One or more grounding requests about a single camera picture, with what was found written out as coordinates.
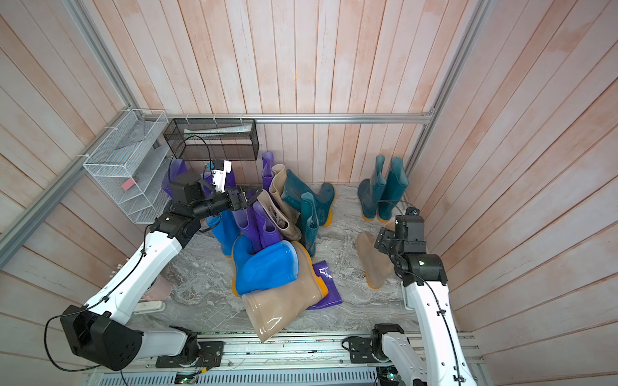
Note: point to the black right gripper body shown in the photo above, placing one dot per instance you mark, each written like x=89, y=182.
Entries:
x=388, y=238

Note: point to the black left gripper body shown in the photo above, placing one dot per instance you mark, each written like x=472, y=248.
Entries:
x=218, y=203

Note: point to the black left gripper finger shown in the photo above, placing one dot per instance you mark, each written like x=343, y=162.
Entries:
x=252, y=204
x=252, y=190

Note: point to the large beige boot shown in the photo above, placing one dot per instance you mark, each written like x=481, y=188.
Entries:
x=271, y=310

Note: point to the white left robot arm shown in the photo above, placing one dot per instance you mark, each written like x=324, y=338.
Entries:
x=98, y=330

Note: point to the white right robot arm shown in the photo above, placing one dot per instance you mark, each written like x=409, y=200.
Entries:
x=425, y=288

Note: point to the lilac purple boot left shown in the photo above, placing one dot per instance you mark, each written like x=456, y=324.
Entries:
x=246, y=221

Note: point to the lilac purple boot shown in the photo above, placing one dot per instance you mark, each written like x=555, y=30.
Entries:
x=246, y=221
x=268, y=232

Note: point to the small blue boot standing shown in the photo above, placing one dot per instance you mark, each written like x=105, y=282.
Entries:
x=225, y=229

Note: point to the lilac purple boot right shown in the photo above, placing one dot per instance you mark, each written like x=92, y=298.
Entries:
x=268, y=232

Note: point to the large blue boot lying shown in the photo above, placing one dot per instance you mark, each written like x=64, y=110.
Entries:
x=272, y=267

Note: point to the large purple boot lying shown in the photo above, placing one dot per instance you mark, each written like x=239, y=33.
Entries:
x=333, y=297

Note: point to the pink eraser block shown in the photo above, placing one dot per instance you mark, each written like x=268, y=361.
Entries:
x=128, y=184

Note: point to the vented grille strip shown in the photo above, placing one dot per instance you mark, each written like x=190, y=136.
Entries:
x=306, y=376

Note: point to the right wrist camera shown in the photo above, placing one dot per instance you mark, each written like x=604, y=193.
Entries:
x=412, y=211

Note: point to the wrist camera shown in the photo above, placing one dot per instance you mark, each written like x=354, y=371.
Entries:
x=412, y=211
x=219, y=173

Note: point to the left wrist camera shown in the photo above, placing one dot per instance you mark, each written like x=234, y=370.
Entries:
x=219, y=173

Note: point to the black mesh wall basket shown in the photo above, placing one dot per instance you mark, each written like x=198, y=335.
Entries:
x=204, y=139

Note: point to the white wire wall shelf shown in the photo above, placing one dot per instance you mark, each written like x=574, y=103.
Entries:
x=133, y=148

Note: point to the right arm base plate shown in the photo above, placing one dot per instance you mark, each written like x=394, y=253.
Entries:
x=363, y=350

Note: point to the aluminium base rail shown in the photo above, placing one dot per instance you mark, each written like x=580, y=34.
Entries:
x=244, y=351

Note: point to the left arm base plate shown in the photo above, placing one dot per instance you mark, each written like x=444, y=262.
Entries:
x=205, y=354

